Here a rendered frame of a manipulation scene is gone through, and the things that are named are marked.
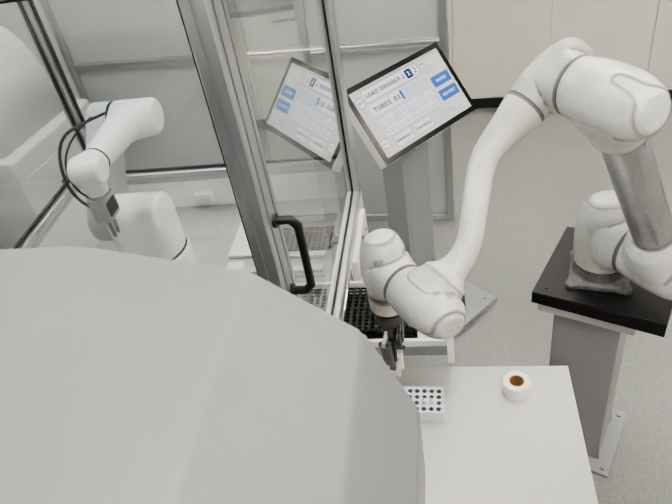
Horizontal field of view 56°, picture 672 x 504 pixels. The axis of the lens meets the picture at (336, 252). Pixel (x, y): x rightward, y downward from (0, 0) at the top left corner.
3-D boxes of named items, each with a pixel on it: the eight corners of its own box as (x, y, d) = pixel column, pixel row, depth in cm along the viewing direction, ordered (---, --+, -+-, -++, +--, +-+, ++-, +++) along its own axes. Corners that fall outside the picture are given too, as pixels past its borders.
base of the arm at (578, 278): (632, 250, 197) (634, 236, 194) (631, 296, 181) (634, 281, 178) (570, 245, 204) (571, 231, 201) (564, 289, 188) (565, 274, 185)
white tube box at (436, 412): (444, 395, 169) (444, 386, 167) (444, 421, 163) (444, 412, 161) (398, 394, 172) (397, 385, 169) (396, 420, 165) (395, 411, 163)
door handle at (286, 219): (318, 289, 120) (300, 208, 108) (316, 299, 118) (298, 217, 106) (293, 290, 121) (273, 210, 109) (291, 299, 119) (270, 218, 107)
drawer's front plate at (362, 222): (368, 233, 221) (364, 207, 214) (361, 289, 199) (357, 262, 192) (363, 233, 221) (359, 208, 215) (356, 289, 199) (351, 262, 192)
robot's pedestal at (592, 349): (626, 415, 242) (660, 265, 196) (607, 478, 224) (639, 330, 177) (548, 389, 257) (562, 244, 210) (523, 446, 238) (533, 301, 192)
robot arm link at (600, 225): (599, 236, 196) (606, 175, 184) (649, 263, 183) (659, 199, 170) (560, 256, 191) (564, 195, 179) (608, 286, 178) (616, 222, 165)
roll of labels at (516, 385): (522, 377, 170) (523, 367, 168) (534, 397, 165) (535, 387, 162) (498, 384, 170) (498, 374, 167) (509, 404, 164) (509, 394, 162)
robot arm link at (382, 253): (354, 286, 147) (386, 317, 138) (345, 233, 137) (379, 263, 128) (392, 266, 150) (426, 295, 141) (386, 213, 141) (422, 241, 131)
